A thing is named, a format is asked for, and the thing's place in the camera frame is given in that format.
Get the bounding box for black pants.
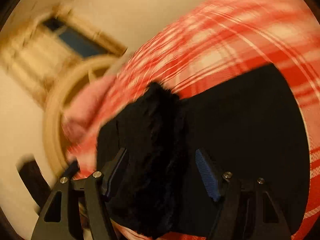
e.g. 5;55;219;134
97;63;310;239

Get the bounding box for pink folded blanket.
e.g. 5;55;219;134
61;74;116;143

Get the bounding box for cream wooden headboard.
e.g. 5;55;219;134
43;55;119;177

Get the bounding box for beige patterned curtain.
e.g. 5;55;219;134
0;4;127;106

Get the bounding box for dark window pane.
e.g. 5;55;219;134
42;17;109;58

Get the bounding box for red plaid bed sheet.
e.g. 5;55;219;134
67;0;319;239

